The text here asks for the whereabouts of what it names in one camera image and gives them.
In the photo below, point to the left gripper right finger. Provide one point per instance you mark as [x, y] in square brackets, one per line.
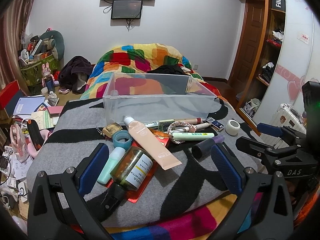
[262, 209]

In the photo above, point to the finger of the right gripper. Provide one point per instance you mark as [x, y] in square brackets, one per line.
[270, 130]
[256, 149]

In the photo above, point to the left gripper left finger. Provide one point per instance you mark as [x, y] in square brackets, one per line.
[46, 219]

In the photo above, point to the white gauze tape roll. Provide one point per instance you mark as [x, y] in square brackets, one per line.
[232, 128]

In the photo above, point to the blue Max staples box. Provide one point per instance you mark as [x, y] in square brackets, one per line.
[215, 124]

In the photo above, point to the purple cylinder bottle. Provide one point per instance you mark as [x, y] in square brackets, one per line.
[203, 149]

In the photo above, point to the tan roll with red band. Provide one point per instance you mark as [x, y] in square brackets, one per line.
[192, 121]

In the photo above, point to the red envelope packet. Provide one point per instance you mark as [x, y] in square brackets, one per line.
[150, 169]

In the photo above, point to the mint green lotion bottle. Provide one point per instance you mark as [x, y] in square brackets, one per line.
[113, 160]

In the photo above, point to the green glass spray bottle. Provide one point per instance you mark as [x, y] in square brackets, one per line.
[132, 167]

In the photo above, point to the pale green Miniso tube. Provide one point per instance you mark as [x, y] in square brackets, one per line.
[191, 136]

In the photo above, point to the peach cosmetic tube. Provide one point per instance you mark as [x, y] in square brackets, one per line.
[145, 138]

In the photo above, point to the gold metal lighter case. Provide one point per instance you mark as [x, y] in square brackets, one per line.
[111, 129]

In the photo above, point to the blue tape roll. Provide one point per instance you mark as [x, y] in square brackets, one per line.
[122, 139]

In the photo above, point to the small green box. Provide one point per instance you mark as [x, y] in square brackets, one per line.
[164, 124]

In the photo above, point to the white ointment tube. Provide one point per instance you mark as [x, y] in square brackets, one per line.
[153, 124]

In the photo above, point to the wooden shelf unit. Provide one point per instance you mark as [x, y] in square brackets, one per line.
[264, 64]

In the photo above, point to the white suitcase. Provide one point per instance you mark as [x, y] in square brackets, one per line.
[285, 115]

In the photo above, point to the wooden door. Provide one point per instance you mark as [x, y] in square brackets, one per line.
[248, 44]

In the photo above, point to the pink headphones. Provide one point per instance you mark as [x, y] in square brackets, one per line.
[31, 149]

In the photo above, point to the grey black blanket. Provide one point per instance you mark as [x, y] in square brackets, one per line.
[168, 194]

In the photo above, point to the pink box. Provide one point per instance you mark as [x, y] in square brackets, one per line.
[55, 110]

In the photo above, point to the blue notebook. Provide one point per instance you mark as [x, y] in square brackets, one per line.
[27, 105]

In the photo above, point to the black garment on bed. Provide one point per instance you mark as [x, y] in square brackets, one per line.
[166, 69]

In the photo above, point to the clear plastic storage bin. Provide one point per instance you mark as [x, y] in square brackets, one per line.
[153, 97]

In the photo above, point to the red box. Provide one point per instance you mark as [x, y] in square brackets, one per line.
[10, 95]

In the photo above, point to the black Fiio box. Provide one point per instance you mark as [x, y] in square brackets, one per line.
[278, 5]

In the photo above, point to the pink rabbit toy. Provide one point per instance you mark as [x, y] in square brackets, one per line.
[47, 78]

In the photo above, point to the dark purple clothes pile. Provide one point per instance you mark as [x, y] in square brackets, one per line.
[75, 74]

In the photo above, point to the green storage basket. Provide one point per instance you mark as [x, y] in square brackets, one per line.
[32, 73]

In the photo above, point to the colourful patchwork duvet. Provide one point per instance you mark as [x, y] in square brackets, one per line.
[137, 58]

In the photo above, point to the grey green neck pillow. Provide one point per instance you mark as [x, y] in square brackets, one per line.
[55, 43]

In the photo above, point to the striped curtain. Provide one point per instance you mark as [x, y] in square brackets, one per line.
[14, 18]

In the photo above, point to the small wall monitor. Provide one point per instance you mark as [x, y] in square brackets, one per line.
[126, 9]

